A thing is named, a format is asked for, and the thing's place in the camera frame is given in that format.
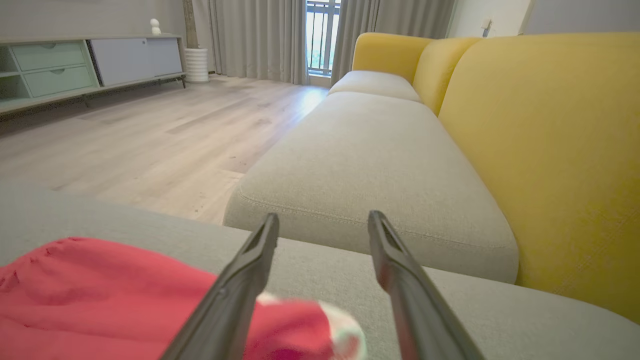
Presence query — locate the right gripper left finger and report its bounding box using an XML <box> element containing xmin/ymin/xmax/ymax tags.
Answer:
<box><xmin>160</xmin><ymin>212</ymin><xmax>280</xmax><ymax>360</ymax></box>

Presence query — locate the white ribbed plant pot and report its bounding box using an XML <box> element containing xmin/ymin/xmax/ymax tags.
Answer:
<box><xmin>184</xmin><ymin>47</ymin><xmax>210</xmax><ymax>84</ymax></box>

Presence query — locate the grey sofa seat cushion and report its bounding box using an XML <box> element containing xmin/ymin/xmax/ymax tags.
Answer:
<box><xmin>328</xmin><ymin>70</ymin><xmax>424</xmax><ymax>104</ymax></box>
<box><xmin>223</xmin><ymin>91</ymin><xmax>520</xmax><ymax>285</ymax></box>

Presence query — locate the wide yellow sofa backrest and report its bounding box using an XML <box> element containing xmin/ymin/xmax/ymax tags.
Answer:
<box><xmin>438</xmin><ymin>32</ymin><xmax>640</xmax><ymax>324</ymax></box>

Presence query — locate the grey cabinet door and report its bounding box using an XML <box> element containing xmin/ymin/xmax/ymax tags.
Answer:
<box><xmin>89</xmin><ymin>37</ymin><xmax>184</xmax><ymax>87</ymax></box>

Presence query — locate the green cabinet drawer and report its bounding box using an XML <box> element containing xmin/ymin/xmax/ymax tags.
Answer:
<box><xmin>22</xmin><ymin>65</ymin><xmax>96</xmax><ymax>99</ymax></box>
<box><xmin>10</xmin><ymin>41</ymin><xmax>87</xmax><ymax>72</ymax></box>

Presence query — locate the yellow sofa end armrest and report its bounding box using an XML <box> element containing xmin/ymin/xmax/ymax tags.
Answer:
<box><xmin>351</xmin><ymin>32</ymin><xmax>434</xmax><ymax>84</ymax></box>

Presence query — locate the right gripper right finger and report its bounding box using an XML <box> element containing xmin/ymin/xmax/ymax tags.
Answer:
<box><xmin>367</xmin><ymin>210</ymin><xmax>486</xmax><ymax>360</ymax></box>

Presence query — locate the red and white garment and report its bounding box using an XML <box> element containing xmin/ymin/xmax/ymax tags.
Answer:
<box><xmin>0</xmin><ymin>236</ymin><xmax>369</xmax><ymax>360</ymax></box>

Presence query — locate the balcony window with railing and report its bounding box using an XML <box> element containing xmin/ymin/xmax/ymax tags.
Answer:
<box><xmin>304</xmin><ymin>0</ymin><xmax>342</xmax><ymax>77</ymax></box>

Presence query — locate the narrow yellow sofa backrest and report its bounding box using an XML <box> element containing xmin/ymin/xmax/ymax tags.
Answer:
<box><xmin>412</xmin><ymin>36</ymin><xmax>484</xmax><ymax>117</ymax></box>

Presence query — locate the beige and green TV cabinet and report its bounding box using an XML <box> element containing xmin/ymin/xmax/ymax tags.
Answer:
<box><xmin>0</xmin><ymin>33</ymin><xmax>187</xmax><ymax>120</ymax></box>

